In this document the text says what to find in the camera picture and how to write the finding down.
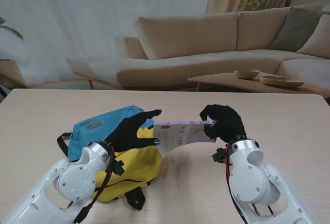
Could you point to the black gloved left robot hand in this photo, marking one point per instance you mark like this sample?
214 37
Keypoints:
129 134

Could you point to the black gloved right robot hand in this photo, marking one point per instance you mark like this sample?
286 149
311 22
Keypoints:
229 123

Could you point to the blue and yellow backpack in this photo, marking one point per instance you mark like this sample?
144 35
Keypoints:
103 123

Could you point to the purple cover paperback book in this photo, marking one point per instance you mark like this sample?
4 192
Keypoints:
185 134

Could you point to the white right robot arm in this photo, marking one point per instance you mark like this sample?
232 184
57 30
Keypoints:
252 175

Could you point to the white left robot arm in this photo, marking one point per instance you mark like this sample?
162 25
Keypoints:
64 182

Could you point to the low wooden coffee table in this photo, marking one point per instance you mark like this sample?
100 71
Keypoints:
221 81

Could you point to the small deep wooden bowl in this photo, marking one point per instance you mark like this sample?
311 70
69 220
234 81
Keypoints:
247 74

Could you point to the wide shallow wooden bowl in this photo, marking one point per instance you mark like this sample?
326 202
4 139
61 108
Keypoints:
281 82

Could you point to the beige sectional sofa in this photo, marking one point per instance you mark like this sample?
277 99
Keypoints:
188 36

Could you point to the grey sofa cushion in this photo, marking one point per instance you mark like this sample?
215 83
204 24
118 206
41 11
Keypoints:
294 28

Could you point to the beige sofa cushion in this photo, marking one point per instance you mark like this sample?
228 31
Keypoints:
319 41

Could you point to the white sheer curtain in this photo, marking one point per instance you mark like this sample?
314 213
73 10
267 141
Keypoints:
90 15

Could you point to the beige plant pot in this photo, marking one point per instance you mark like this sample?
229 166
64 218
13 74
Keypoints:
10 73

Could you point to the dark green leaf plant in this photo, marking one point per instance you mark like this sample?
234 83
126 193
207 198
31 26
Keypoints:
11 31

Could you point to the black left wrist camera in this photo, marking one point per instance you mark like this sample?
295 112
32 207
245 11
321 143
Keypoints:
119 166

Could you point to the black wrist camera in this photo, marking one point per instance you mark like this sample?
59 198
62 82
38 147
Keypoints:
219 155
119 166

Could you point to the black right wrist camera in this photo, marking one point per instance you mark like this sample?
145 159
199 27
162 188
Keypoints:
219 155

